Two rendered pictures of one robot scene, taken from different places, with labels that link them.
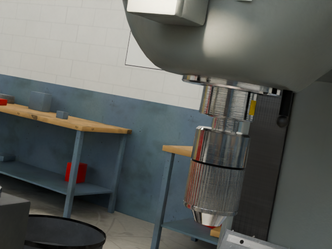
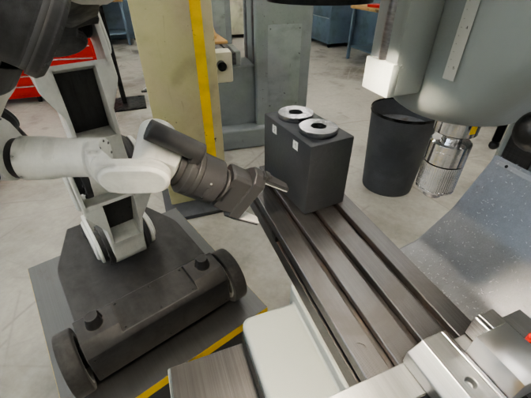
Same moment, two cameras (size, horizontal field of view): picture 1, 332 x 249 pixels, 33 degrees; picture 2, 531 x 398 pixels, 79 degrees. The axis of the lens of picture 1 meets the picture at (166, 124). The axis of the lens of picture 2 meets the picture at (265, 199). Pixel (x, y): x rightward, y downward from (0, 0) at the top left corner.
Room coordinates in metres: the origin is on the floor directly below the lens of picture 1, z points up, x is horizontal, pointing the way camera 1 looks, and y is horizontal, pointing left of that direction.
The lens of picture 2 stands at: (0.05, -0.08, 1.44)
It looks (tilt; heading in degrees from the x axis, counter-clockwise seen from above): 36 degrees down; 36
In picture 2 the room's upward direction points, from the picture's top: straight up
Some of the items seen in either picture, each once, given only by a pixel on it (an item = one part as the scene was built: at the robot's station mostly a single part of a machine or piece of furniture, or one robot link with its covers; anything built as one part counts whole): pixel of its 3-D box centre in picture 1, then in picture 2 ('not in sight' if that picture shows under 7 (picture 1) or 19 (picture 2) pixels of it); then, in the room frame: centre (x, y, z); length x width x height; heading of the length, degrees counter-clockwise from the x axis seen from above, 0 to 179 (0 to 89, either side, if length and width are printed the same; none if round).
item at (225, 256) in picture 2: not in sight; (227, 275); (0.61, 0.51, 0.50); 0.20 x 0.05 x 0.20; 74
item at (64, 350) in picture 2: not in sight; (74, 362); (0.10, 0.66, 0.50); 0.20 x 0.05 x 0.20; 74
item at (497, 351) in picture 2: not in sight; (503, 364); (0.37, -0.19, 1.05); 0.06 x 0.05 x 0.06; 58
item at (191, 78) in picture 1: (231, 85); not in sight; (0.47, -0.05, 1.31); 0.09 x 0.09 x 0.01
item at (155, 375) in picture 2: not in sight; (150, 316); (0.42, 0.82, 0.20); 0.78 x 0.68 x 0.40; 74
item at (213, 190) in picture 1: (215, 175); (441, 167); (0.47, -0.05, 1.23); 0.05 x 0.05 x 0.06
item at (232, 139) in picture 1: (223, 136); (450, 143); (0.47, -0.05, 1.26); 0.05 x 0.05 x 0.01
